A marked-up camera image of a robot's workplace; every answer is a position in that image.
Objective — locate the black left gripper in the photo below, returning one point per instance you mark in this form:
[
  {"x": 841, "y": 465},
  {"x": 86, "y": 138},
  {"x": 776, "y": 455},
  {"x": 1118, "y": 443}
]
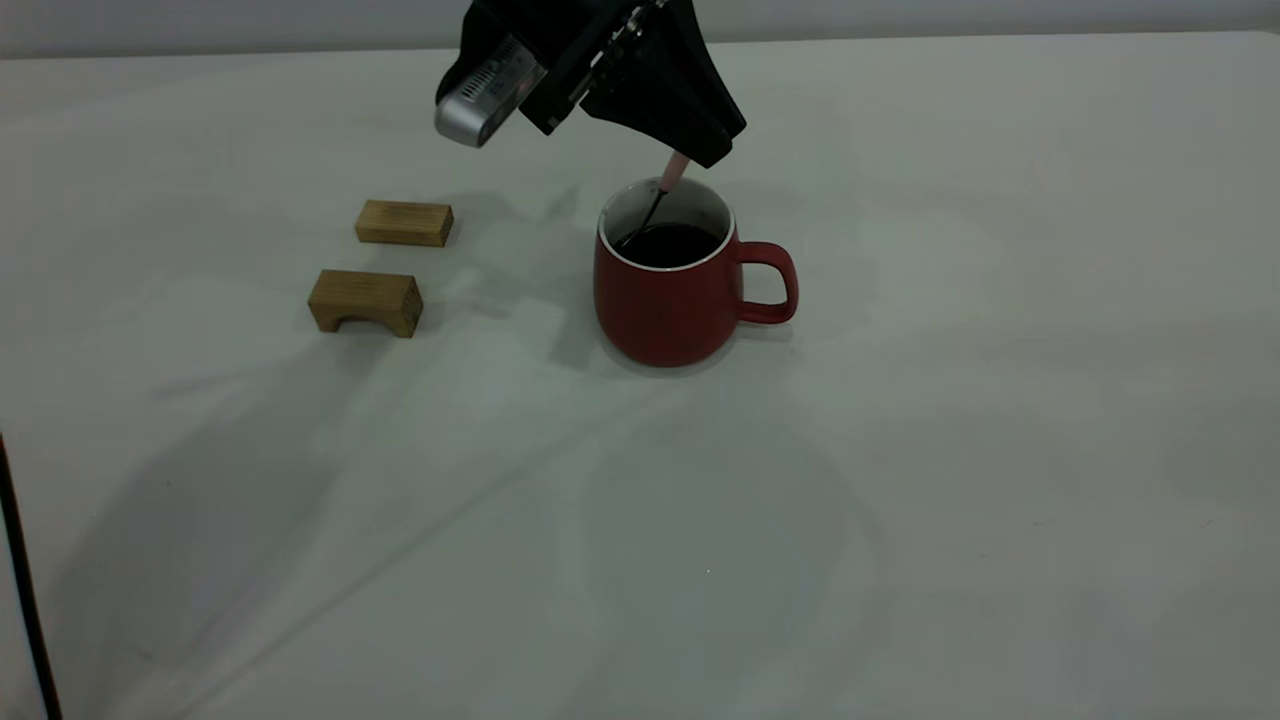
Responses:
[{"x": 560, "y": 40}]

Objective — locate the red ceramic mug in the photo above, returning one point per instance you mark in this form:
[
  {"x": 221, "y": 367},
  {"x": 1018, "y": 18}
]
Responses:
[{"x": 665, "y": 310}]

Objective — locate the dark coffee liquid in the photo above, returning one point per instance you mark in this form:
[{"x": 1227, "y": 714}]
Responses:
[{"x": 680, "y": 248}]

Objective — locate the flat wooden block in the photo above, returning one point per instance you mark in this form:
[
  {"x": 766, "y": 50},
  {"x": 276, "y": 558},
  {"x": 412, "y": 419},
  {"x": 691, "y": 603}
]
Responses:
[{"x": 405, "y": 223}]

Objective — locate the arched wooden block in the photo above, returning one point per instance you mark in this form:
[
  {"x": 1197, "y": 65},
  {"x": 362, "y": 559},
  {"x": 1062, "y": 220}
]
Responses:
[{"x": 365, "y": 295}]

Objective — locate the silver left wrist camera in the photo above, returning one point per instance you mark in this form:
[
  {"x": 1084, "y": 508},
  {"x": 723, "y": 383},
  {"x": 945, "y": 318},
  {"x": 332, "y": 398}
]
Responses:
[{"x": 490, "y": 95}]

